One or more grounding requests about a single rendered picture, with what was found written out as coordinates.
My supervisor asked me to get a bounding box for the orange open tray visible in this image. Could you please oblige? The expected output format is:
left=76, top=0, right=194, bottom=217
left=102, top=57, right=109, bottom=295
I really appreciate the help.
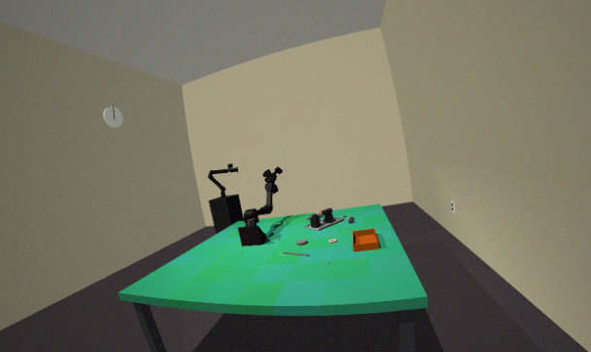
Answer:
left=352, top=229, right=380, bottom=252

